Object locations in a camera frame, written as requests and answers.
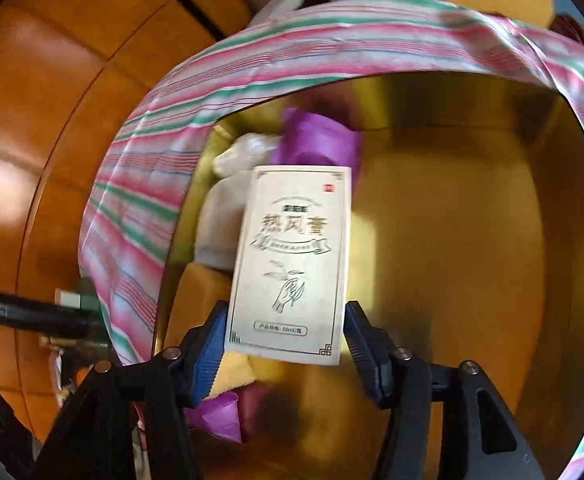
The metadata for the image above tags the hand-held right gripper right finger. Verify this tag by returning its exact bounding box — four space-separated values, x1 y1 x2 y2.
344 300 548 480

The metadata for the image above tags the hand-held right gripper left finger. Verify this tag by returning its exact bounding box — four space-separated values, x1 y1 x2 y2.
32 300 229 480

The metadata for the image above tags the small yellow sponge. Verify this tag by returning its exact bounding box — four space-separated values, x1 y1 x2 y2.
207 350 258 391

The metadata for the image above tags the large yellow sponge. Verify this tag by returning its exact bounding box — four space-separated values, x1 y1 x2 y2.
164 262 235 356

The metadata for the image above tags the purple packet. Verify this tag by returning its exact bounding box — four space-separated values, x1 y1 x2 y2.
282 107 362 178
187 390 245 443

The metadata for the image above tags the white carton box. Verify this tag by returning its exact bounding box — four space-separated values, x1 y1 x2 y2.
224 165 352 367

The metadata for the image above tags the white plastic bag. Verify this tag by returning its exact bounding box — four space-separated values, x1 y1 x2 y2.
194 132 283 273

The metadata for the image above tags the gold tin box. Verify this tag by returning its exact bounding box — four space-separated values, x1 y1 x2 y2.
152 72 584 480

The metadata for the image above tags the black object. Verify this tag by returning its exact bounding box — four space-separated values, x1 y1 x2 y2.
0 294 98 343

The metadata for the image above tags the striped bed sheet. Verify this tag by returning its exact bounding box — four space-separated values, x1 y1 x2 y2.
77 0 584 480

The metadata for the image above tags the wooden wardrobe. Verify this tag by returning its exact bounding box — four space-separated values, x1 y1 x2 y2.
0 0 253 461

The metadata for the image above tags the dark red cloth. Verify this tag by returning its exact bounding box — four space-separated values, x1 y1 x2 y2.
547 12 584 53

